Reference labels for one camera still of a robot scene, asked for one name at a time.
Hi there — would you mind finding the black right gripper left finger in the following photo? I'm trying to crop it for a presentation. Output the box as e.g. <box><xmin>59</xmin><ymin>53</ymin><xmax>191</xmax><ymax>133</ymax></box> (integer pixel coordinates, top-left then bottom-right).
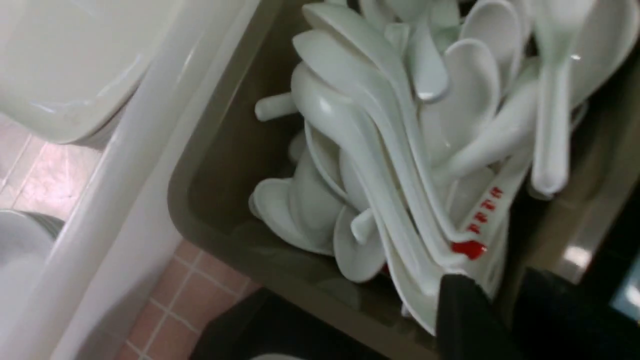
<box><xmin>436</xmin><ymin>274</ymin><xmax>521</xmax><ymax>360</ymax></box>

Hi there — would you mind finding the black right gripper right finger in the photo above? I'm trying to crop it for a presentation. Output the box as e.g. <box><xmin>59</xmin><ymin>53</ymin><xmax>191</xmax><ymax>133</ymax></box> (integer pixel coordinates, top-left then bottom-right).
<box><xmin>511</xmin><ymin>268</ymin><xmax>640</xmax><ymax>360</ymax></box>

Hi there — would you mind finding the white ceramic soup spoon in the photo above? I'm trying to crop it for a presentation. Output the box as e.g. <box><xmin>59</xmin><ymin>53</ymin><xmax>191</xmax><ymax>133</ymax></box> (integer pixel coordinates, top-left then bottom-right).
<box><xmin>531</xmin><ymin>0</ymin><xmax>595</xmax><ymax>196</ymax></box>

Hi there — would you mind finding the black serving tray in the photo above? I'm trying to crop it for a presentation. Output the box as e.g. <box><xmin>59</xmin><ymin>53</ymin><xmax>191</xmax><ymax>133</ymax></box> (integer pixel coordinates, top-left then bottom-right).
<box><xmin>189</xmin><ymin>289</ymin><xmax>384</xmax><ymax>360</ymax></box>

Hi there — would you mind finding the pile of white ceramic spoons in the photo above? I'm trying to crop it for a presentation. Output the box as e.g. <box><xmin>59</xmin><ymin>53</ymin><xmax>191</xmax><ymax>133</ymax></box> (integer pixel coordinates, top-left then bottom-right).
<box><xmin>248</xmin><ymin>0</ymin><xmax>640</xmax><ymax>336</ymax></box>

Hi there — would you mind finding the pink checkered tablecloth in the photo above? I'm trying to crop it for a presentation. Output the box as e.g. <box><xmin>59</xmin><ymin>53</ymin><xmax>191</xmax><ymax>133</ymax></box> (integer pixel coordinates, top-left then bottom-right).
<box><xmin>116</xmin><ymin>240</ymin><xmax>260</xmax><ymax>360</ymax></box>

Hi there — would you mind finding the olive green plastic bin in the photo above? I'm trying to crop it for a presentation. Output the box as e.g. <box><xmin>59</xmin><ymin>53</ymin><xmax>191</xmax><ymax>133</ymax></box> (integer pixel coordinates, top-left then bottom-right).
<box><xmin>167</xmin><ymin>0</ymin><xmax>639</xmax><ymax>360</ymax></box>

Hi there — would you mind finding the large white plastic tub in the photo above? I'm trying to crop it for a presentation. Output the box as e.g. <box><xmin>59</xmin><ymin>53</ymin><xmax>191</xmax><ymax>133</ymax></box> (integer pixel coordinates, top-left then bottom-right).
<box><xmin>1</xmin><ymin>0</ymin><xmax>261</xmax><ymax>360</ymax></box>

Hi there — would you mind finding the small white bowl in tub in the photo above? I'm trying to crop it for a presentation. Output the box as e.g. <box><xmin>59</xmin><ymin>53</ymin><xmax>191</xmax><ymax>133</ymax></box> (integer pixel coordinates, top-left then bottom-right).
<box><xmin>0</xmin><ymin>209</ymin><xmax>66</xmax><ymax>331</ymax></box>

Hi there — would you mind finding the stack of white square plates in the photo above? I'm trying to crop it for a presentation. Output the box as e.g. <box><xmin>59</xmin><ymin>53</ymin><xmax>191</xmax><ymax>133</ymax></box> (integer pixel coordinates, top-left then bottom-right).
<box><xmin>0</xmin><ymin>0</ymin><xmax>183</xmax><ymax>144</ymax></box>

